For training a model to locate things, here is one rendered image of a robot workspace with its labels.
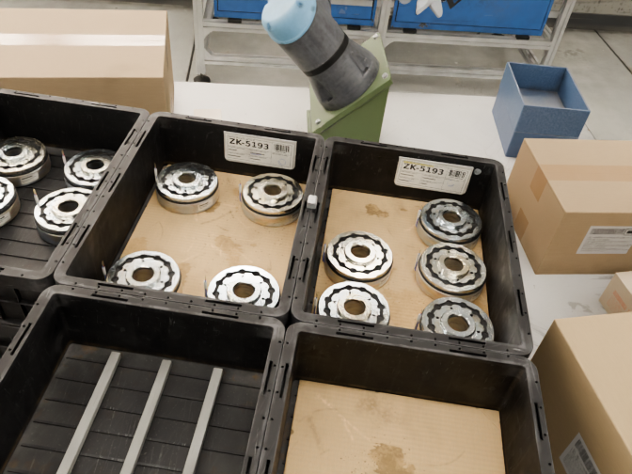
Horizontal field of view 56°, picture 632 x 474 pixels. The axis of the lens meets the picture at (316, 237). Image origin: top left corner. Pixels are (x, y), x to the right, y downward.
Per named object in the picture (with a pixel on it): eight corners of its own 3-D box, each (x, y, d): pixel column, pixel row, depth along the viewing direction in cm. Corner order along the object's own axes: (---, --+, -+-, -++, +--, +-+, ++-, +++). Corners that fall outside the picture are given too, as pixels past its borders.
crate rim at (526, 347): (324, 146, 103) (326, 134, 101) (498, 171, 102) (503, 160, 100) (287, 331, 74) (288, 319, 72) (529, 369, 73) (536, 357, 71)
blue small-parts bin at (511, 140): (491, 111, 156) (498, 86, 151) (548, 117, 156) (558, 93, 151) (504, 156, 141) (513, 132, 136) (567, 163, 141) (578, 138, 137)
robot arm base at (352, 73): (316, 91, 136) (288, 60, 131) (369, 47, 132) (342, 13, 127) (329, 121, 125) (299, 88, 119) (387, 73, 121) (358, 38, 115)
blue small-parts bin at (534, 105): (498, 86, 151) (507, 61, 146) (557, 92, 151) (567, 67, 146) (513, 132, 136) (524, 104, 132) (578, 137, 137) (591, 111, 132)
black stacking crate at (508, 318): (321, 190, 109) (326, 138, 102) (482, 213, 108) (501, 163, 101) (285, 373, 81) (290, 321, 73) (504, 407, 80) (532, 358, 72)
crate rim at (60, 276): (154, 121, 104) (152, 109, 102) (324, 146, 103) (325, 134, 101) (52, 294, 75) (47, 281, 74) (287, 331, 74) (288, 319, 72)
